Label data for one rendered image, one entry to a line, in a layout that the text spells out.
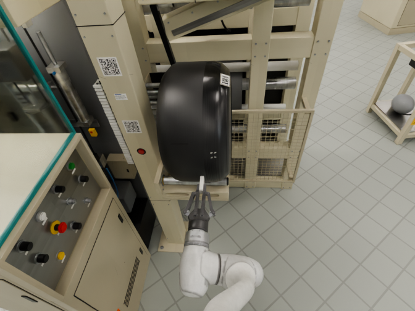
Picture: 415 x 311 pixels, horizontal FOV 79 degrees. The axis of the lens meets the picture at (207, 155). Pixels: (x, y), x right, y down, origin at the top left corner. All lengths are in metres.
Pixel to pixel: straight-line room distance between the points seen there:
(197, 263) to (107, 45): 0.81
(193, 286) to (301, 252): 1.38
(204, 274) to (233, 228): 1.30
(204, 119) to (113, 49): 0.40
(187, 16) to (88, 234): 1.10
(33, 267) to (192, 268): 0.56
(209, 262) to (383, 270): 1.61
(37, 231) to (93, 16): 0.76
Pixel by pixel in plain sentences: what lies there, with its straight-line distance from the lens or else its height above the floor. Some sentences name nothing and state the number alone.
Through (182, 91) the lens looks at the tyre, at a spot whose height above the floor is 1.42.
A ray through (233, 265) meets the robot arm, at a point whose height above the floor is 1.08.
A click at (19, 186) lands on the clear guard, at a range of 1.00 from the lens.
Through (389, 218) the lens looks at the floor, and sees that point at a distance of 2.57.
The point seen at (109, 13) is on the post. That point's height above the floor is 1.69.
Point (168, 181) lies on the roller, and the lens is 1.33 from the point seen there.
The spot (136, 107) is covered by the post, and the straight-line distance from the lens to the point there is 1.13.
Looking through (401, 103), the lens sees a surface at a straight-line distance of 3.31.
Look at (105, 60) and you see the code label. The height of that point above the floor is 1.53.
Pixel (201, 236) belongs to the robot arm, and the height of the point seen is 1.09.
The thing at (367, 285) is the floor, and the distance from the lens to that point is 2.22.
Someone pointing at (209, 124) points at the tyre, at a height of 1.34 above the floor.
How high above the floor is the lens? 1.93
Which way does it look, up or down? 46 degrees down
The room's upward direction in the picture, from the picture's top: 6 degrees counter-clockwise
